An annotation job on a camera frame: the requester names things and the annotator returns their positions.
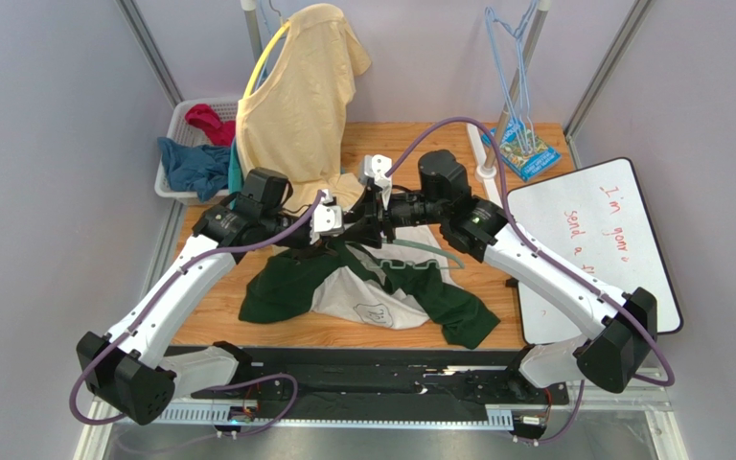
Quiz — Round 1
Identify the green and white t-shirt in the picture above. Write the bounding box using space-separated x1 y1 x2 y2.
239 226 500 349

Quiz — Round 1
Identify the green plastic hanger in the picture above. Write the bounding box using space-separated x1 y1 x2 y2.
368 239 466 271

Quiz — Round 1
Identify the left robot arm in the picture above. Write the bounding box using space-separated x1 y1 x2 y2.
68 168 311 426

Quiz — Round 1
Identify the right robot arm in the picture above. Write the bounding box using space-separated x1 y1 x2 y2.
344 150 657 394

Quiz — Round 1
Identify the cream yellow t-shirt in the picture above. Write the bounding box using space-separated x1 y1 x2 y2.
235 4 372 209

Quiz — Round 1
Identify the teal garment on hanger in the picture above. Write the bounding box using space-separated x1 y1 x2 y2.
227 138 244 195

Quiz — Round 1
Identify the yellow plastic hanger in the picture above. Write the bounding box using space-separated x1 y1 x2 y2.
243 19 291 98

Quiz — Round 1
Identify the white clothes rack base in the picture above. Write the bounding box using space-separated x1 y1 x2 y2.
466 124 502 206

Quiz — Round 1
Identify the red garment in basket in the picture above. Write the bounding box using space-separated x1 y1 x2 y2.
184 103 237 147

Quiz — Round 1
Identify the blue garment in basket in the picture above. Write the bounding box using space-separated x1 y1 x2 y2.
156 137 231 202

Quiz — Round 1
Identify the white plastic laundry basket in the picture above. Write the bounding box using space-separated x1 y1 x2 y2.
153 95 240 206

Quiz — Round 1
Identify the white dry-erase board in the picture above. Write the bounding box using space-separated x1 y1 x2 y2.
508 157 683 334

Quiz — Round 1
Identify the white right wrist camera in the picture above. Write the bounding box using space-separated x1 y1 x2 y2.
358 155 393 207

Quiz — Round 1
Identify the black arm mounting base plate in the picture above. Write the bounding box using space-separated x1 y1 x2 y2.
215 347 570 422

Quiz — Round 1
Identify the blue wire hanger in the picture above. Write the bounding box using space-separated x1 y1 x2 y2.
484 1 539 146

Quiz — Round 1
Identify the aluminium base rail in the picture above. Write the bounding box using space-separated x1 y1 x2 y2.
74 359 688 460

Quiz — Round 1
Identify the aluminium frame post left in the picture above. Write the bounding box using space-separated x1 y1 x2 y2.
116 0 183 106

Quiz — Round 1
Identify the aluminium frame post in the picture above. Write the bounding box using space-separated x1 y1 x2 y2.
564 0 656 142
116 0 183 106

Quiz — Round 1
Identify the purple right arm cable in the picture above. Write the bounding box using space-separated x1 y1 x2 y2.
383 116 676 447

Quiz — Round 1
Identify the aluminium frame post right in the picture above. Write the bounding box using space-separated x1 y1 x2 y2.
564 0 656 142

